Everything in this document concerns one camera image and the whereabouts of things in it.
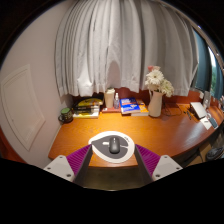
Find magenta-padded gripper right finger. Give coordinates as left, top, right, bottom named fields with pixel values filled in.
left=134, top=143, right=184, bottom=186

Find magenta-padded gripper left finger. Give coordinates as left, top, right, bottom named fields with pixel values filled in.
left=43, top=143, right=94, bottom=187

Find black computer mouse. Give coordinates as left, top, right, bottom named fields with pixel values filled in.
left=108, top=136, right=121, bottom=155

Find white and grey mouse pad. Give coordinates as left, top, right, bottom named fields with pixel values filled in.
left=87, top=130, right=136, bottom=164

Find dark green mug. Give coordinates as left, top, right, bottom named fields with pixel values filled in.
left=58, top=107, right=74, bottom=124

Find white and yellow book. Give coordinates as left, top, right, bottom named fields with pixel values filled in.
left=72, top=112, right=100, bottom=119

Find orange and white book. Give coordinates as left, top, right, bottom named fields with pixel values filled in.
left=130, top=99, right=150, bottom=117

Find white ceramic vase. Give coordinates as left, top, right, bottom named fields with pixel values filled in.
left=147, top=89, right=165, bottom=118

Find white flat device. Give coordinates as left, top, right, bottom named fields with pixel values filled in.
left=189, top=101, right=208, bottom=120

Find yellow and black book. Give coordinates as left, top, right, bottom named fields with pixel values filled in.
left=75, top=97, right=104, bottom=108

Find blue book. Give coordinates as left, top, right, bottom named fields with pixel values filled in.
left=119, top=97, right=141, bottom=115

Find red book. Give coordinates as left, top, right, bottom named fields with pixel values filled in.
left=101, top=106, right=122, bottom=114

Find clear spray bottle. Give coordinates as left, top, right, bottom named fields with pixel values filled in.
left=113, top=92, right=120, bottom=110

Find cream tumbler with lid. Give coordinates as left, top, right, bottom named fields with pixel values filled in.
left=103, top=87, right=116, bottom=109

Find white and pink flowers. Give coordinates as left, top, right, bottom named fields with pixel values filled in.
left=144, top=65, right=175, bottom=98

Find window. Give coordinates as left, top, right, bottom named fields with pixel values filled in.
left=191, top=28, right=224, bottom=101

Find white pleated curtain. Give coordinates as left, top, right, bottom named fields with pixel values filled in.
left=54, top=0, right=200, bottom=98

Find black cable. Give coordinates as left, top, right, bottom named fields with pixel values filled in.
left=162, top=103, right=184, bottom=117

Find white wall panel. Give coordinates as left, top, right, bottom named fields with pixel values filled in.
left=0, top=64, right=47, bottom=152

